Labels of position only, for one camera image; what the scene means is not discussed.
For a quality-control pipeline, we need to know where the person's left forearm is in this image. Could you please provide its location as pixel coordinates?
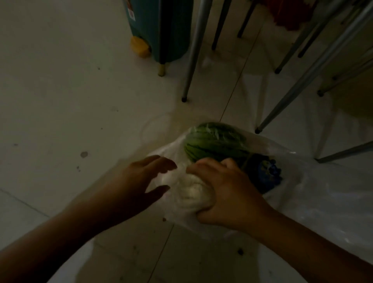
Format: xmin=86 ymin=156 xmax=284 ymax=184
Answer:
xmin=0 ymin=189 xmax=117 ymax=283

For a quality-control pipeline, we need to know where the person's right forearm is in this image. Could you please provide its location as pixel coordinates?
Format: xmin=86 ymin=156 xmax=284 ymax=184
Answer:
xmin=248 ymin=208 xmax=373 ymax=283

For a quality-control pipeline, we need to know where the teal bin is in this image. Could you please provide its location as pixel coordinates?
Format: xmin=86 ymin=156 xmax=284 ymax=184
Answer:
xmin=122 ymin=0 xmax=194 ymax=64

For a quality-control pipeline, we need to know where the clear bag of fruit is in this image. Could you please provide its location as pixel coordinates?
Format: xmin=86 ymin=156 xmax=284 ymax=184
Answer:
xmin=145 ymin=125 xmax=307 ymax=239

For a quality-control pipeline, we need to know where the person's right hand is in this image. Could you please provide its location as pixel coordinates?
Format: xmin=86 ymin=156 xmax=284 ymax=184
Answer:
xmin=186 ymin=157 xmax=274 ymax=234

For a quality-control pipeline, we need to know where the person's left hand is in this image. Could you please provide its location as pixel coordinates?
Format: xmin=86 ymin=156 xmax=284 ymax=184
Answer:
xmin=108 ymin=155 xmax=178 ymax=225

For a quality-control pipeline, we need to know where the blueberry clamshell box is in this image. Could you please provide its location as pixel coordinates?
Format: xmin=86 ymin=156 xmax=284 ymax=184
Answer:
xmin=242 ymin=153 xmax=283 ymax=194

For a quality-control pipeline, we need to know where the red bag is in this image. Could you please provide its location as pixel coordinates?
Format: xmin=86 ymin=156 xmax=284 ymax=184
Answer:
xmin=265 ymin=0 xmax=318 ymax=31

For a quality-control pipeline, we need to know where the small watermelon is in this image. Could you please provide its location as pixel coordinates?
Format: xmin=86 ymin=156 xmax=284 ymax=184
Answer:
xmin=184 ymin=122 xmax=251 ymax=164

